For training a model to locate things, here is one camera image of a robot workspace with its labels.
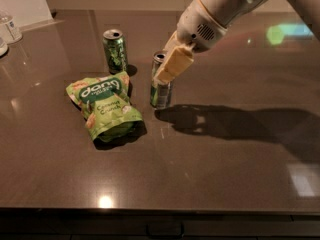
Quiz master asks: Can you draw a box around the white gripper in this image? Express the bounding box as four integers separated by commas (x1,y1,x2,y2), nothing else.
154,0,227,84

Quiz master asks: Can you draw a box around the silver redbull can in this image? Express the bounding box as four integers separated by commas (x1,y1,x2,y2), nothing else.
150,50,173,110

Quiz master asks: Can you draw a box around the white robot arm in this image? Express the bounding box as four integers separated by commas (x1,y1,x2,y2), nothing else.
153,0,320,85

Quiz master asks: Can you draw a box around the green soda can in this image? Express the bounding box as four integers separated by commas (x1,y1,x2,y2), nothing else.
103,29,128,74

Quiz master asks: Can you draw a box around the green rice chip bag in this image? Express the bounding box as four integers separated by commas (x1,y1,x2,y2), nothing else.
66,71,143,143

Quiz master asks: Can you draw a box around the clear plastic cup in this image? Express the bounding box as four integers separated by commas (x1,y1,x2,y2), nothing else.
0,11,22,44

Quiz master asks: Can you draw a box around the white container at left edge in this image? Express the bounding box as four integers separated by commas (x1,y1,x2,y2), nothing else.
0,37,8,57

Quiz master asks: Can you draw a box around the black drawer handle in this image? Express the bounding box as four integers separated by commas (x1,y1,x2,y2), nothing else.
145,222,185,240

